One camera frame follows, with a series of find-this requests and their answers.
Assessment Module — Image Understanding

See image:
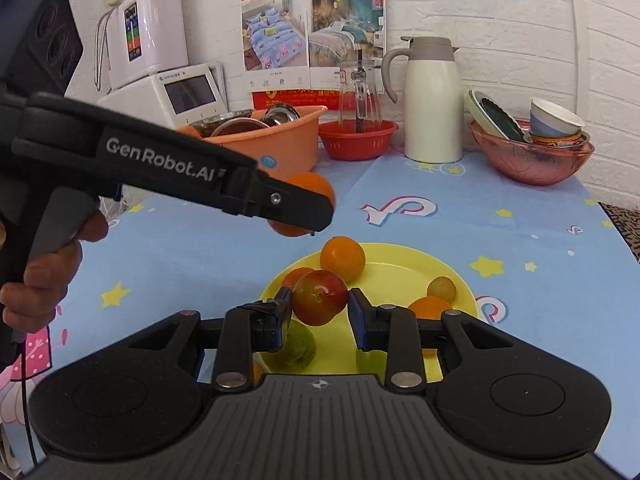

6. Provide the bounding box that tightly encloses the large orange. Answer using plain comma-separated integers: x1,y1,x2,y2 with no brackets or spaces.
408,296,451,321

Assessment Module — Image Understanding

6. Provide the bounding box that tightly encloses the small orange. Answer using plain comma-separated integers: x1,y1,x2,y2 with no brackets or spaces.
320,236,367,283
280,266,314,290

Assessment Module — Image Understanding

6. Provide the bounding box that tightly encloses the brown kiwi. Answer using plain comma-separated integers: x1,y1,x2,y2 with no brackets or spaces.
426,276,458,304

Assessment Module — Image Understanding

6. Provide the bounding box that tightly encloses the red plum back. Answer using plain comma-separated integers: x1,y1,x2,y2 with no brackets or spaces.
292,270,348,326

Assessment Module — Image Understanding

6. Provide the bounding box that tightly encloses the orange with stem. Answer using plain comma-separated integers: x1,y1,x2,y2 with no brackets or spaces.
268,172,336,237

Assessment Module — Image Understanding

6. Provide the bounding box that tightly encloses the person left hand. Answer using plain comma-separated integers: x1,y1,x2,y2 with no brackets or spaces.
1,210,108,334

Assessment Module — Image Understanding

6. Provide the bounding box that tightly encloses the yellow plastic plate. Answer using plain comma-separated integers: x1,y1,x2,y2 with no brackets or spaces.
257,243,480,375

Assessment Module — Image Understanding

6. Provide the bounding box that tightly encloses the white countertop appliance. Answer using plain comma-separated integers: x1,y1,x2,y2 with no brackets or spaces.
98,64,228,129

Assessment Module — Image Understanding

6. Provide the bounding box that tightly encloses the white water purifier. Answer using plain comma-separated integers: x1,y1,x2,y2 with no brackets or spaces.
106,0,189,90

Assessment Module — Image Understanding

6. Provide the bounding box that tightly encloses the blue patterned tablecloth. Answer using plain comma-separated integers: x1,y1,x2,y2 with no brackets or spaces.
44,153,639,477

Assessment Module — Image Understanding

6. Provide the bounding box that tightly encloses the orange plastic basket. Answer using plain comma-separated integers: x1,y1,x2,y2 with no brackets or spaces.
178,105,328,179

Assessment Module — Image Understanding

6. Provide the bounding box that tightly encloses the red plastic basket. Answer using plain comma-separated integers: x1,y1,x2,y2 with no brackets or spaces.
319,120,399,162

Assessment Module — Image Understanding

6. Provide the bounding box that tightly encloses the pink glass bowl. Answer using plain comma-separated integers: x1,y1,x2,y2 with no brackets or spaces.
469,120,594,186

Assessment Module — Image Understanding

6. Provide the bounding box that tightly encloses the green white plate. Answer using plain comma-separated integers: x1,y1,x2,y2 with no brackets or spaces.
466,90,527,143

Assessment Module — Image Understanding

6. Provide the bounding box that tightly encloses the white thermos jug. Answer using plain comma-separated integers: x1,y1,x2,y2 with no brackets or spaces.
381,36,464,164

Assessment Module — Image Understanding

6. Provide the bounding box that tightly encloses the glass pitcher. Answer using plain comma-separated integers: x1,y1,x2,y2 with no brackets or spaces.
338,60,382,133

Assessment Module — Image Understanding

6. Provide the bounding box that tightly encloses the white blue ceramic bowl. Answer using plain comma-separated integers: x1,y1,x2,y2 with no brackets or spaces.
529,98,585,139

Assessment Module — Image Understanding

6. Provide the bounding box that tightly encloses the red fu wall calendar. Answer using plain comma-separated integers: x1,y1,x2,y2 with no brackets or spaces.
241,0,386,110

